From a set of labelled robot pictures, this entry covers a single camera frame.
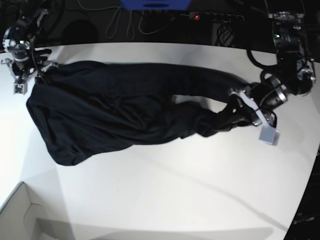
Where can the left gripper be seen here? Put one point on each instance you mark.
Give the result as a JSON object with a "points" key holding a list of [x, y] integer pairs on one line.
{"points": [[258, 115]]}

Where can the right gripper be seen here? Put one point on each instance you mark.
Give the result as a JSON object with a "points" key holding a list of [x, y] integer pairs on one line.
{"points": [[22, 72]]}

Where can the dark navy t-shirt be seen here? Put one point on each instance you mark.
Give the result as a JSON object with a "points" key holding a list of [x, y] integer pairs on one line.
{"points": [[88, 107]]}

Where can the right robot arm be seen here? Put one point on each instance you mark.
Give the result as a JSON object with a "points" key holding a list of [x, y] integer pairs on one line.
{"points": [[19, 41]]}

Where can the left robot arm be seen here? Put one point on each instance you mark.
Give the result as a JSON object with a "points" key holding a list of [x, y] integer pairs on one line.
{"points": [[293, 74]]}

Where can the white power strip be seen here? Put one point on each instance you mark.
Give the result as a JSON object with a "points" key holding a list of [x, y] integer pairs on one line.
{"points": [[215, 17]]}

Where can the blue box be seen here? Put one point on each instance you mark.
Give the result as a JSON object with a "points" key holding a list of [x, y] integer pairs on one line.
{"points": [[179, 5]]}

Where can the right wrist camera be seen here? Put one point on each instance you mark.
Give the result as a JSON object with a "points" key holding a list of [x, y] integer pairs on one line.
{"points": [[20, 88]]}

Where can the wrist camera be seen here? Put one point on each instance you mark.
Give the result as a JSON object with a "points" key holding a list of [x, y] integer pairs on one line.
{"points": [[269, 135], [20, 88]]}

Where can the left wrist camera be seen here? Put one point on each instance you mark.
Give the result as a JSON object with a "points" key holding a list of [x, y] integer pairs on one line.
{"points": [[269, 135]]}

